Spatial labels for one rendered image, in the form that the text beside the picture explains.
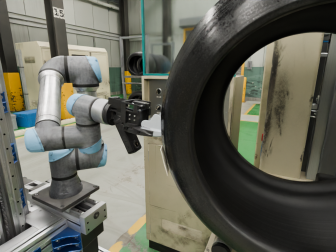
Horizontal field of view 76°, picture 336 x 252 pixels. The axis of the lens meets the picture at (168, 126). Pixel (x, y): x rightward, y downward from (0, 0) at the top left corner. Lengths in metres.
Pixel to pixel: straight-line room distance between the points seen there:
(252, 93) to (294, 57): 9.12
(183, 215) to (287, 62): 1.11
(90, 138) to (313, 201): 0.69
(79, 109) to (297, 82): 0.67
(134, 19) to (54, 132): 11.84
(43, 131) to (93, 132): 0.14
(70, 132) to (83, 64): 0.38
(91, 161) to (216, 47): 0.87
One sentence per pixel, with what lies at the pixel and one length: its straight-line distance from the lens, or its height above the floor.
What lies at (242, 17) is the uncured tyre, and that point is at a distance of 0.39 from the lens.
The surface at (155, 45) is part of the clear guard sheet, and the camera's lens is 1.34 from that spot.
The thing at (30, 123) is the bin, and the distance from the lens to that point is 5.92.
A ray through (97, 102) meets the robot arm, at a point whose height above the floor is 1.21.
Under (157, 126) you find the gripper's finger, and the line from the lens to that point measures 0.57.
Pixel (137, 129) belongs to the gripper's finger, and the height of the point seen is 1.15.
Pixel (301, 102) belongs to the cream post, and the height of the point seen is 1.21.
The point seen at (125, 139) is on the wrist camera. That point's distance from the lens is 0.64.
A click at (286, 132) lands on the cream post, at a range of 0.81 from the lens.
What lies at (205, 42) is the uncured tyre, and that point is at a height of 1.35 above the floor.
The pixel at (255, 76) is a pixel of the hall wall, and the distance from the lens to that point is 9.84.
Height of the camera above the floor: 1.31
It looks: 15 degrees down
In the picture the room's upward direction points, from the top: straight up
